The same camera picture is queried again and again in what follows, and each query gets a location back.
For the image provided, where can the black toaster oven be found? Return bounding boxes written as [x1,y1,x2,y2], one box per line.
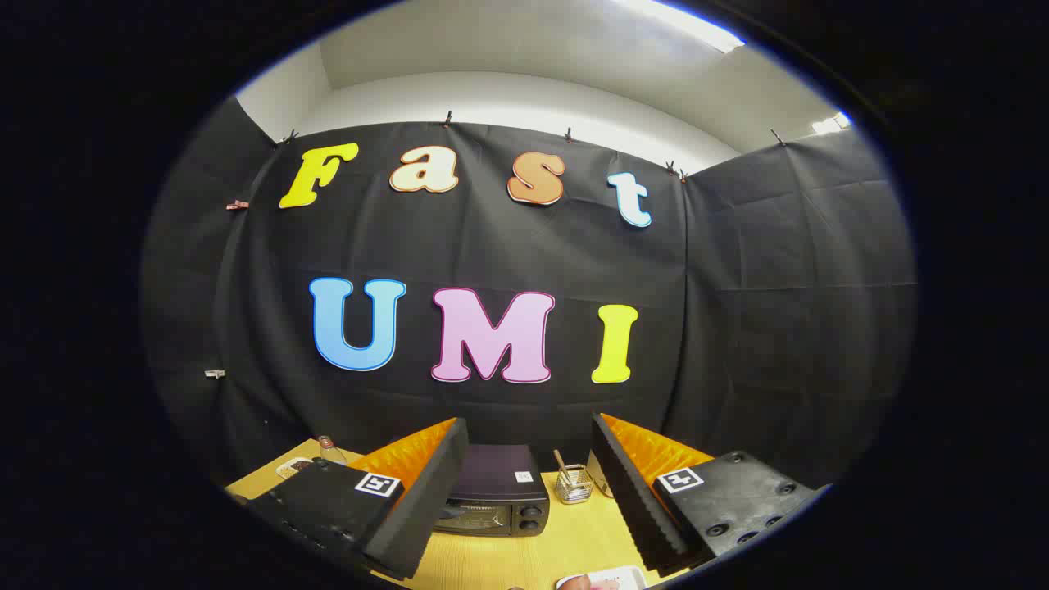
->
[433,443,552,538]

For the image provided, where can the wire mesh utensil basket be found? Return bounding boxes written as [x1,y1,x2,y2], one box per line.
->
[555,463,595,505]

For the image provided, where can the long ceiling light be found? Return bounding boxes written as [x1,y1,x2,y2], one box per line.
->
[615,0,747,55]

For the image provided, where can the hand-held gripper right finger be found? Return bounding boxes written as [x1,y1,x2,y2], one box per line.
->
[591,411,820,577]

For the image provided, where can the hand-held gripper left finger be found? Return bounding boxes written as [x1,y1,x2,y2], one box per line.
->
[246,417,470,581]

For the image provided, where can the white square plate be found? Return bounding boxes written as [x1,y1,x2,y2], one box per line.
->
[590,565,648,590]

